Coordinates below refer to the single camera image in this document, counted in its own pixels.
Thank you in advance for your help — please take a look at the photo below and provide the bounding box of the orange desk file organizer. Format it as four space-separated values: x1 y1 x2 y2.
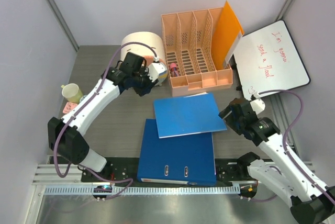
161 8 233 97

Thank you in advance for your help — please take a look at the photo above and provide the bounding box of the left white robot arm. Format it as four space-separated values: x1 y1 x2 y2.
48 63 167 182

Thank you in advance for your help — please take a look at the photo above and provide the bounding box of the white arched drawer cabinet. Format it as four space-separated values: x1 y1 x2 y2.
120 31 168 67

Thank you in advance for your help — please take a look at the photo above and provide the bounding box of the white dry-erase board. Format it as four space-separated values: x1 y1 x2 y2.
233 20 311 99

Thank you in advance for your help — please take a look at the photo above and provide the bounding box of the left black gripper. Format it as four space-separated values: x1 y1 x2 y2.
132 67 159 97

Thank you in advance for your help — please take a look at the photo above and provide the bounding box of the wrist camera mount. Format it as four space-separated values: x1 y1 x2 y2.
250 92 265 115
148 61 165 83

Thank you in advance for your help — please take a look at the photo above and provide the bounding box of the perforated cable tray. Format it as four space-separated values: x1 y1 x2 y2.
44 184 240 196

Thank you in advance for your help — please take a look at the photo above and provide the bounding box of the blue ring binder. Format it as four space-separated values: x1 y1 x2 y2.
137 119 216 186

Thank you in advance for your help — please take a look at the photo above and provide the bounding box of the orange folder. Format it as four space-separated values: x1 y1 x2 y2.
210 1 244 70

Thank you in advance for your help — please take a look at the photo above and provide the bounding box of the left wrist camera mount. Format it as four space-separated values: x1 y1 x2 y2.
148 61 165 83

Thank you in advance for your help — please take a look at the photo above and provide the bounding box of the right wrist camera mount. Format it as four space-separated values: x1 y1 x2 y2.
250 92 265 115

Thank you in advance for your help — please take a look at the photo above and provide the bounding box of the pink sticky note pad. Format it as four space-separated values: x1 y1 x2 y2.
62 102 77 114

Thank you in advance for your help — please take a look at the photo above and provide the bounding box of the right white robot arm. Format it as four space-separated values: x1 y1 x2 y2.
219 98 334 223

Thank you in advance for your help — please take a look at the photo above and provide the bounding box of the light blue thin folder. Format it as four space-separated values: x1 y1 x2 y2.
153 93 227 139

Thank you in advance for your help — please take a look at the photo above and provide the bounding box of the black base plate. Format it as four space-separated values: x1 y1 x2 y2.
97 158 253 186

